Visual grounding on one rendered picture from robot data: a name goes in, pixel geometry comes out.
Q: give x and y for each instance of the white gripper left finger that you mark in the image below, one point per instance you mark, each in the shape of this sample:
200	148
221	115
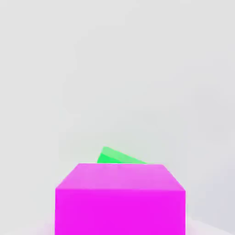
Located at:
48	229

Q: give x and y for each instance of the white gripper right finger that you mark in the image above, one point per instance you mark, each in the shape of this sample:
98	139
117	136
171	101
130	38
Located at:
196	228

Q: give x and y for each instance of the small magenta cube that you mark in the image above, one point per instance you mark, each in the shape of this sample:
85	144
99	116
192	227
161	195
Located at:
120	209

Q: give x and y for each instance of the small green cube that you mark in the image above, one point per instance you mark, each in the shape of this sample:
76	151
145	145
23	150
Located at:
110	157

